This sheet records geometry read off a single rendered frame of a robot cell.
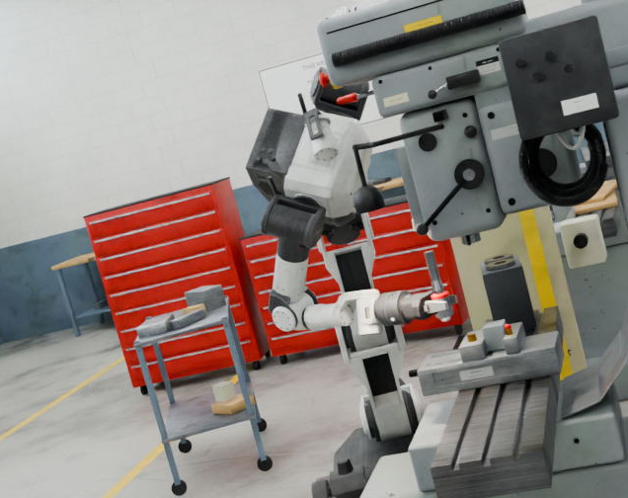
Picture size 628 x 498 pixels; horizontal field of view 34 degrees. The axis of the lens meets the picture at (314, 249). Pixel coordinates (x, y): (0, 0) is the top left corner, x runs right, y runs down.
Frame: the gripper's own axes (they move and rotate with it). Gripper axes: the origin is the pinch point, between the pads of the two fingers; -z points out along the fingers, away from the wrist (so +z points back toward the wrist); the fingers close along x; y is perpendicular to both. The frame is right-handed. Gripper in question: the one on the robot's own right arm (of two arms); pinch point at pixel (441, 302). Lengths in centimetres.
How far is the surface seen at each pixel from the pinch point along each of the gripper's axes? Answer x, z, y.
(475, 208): -7.8, -20.2, -23.7
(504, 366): -4.2, -15.7, 16.5
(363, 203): -18.8, 2.8, -31.2
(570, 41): -22, -58, -56
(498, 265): 44.0, 5.6, 1.1
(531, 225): 160, 49, 10
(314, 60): 744, 554, -117
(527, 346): 1.9, -20.0, 13.8
